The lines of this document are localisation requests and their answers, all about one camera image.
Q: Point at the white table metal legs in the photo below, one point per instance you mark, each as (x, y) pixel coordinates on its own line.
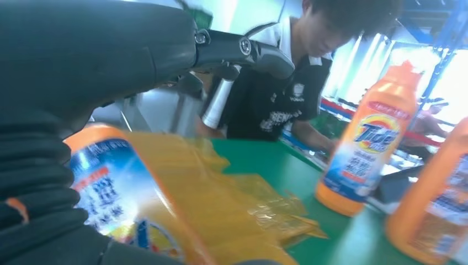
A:
(219, 102)

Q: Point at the person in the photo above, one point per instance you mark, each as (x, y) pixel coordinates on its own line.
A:
(263, 98)

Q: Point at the yellow plastic sheet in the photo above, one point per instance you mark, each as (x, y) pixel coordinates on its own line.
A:
(219, 204)

